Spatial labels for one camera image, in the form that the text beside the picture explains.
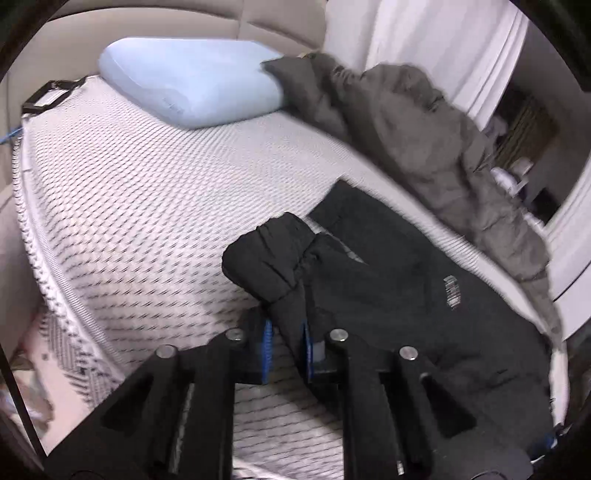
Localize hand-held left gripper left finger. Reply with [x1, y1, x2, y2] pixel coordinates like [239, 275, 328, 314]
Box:
[44, 307, 275, 480]

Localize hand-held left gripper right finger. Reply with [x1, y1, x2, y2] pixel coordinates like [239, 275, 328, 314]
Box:
[301, 323, 536, 480]

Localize black pants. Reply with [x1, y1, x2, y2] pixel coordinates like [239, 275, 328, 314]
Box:
[222, 179, 557, 444]

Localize white honeycomb pattern mattress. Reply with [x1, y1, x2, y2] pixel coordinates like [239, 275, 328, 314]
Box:
[11, 74, 571, 480]

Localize grey duvet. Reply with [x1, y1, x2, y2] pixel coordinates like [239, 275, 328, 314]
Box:
[261, 51, 564, 342]

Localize light blue pillow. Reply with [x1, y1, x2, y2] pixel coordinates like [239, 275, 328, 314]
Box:
[98, 38, 286, 130]

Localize white wardrobe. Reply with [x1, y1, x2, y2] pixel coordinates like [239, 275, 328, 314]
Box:
[545, 152, 591, 333]

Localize white curtain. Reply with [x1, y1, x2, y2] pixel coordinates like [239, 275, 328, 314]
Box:
[323, 0, 529, 130]

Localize black mattress handle strap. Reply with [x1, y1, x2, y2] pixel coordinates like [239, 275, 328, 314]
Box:
[21, 76, 88, 118]

